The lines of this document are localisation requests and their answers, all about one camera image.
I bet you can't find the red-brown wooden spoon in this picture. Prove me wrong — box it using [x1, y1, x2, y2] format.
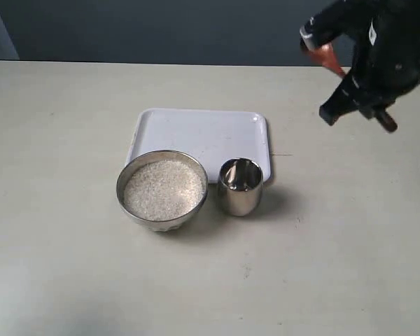
[300, 40, 398, 133]

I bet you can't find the shiny steel cup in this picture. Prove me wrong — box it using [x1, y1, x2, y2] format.
[217, 157, 263, 217]

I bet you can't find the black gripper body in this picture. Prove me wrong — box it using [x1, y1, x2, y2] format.
[309, 1, 420, 115]

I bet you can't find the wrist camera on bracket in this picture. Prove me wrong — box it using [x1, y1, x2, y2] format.
[299, 25, 319, 51]

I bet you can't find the white rectangular tray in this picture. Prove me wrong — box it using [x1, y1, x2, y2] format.
[125, 108, 272, 183]

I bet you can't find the steel bowl of rice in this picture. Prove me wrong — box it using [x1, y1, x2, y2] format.
[116, 150, 208, 232]

